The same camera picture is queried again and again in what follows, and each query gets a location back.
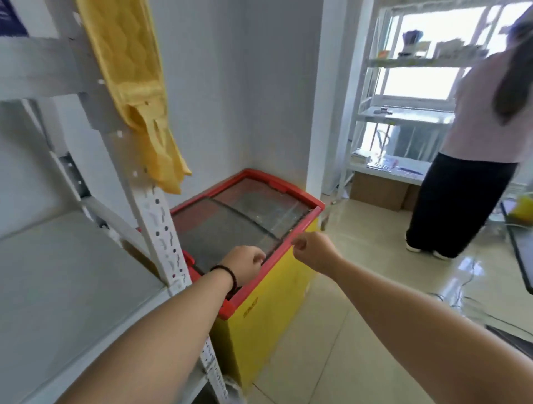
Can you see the black framed board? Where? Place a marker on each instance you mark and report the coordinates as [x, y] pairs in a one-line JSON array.
[[518, 245]]

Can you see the person's right forearm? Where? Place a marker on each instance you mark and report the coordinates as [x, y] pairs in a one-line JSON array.
[[424, 333]]

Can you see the brown cardboard box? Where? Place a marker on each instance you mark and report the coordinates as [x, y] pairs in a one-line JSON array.
[[381, 190]]

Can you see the person's left fingers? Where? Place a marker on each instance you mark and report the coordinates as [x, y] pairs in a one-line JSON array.
[[259, 257]]

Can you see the yellow container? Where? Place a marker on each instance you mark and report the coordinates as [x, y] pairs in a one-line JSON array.
[[524, 208]]

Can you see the small boxes on shelf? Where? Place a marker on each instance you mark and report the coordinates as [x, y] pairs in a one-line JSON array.
[[458, 49]]

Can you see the person's right fingers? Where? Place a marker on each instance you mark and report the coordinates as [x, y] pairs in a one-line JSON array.
[[299, 244]]

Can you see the person's left hand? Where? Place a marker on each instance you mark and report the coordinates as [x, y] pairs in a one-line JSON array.
[[243, 263]]

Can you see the white window shelf rack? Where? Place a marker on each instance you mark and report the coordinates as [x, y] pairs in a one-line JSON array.
[[399, 112]]

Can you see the yellow chest freezer red rim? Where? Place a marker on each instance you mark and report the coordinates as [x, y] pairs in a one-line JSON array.
[[254, 299]]

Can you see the yellow quilted cloth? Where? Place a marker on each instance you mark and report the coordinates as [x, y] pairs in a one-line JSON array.
[[133, 87]]

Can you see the glass sliding freezer lid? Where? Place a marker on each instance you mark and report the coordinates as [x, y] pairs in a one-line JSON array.
[[220, 233], [262, 206]]

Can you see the blue packet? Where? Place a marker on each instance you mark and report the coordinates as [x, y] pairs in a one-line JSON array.
[[11, 17]]

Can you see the white metal shelf rack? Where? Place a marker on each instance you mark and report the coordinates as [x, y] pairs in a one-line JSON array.
[[83, 233]]

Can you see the person's left forearm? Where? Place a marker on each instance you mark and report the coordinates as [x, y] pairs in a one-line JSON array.
[[150, 345]]

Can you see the booklets on shelf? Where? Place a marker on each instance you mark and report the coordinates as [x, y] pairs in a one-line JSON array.
[[385, 163]]

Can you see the person's right hand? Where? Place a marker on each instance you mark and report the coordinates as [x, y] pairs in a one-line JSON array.
[[316, 251]]

